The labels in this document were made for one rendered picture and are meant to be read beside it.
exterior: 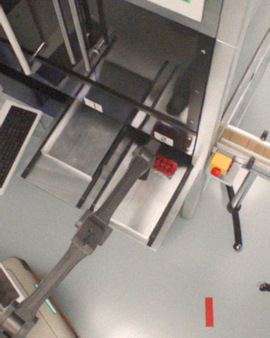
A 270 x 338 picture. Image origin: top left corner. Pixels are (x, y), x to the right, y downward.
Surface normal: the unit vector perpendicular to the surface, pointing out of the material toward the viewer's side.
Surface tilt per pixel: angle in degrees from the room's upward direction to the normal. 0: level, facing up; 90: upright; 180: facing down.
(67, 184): 0
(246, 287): 0
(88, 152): 0
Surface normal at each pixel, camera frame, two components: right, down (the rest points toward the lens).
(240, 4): -0.48, 0.82
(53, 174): -0.04, -0.36
